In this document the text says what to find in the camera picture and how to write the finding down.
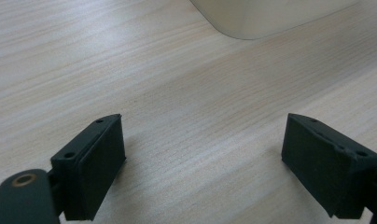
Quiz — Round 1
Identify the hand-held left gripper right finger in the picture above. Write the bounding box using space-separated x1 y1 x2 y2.
281 113 377 219

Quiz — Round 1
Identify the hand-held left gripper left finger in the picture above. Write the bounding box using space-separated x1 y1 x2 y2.
50 113 127 221

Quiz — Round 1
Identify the cream square waste bin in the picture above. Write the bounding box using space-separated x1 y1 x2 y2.
189 0 360 41

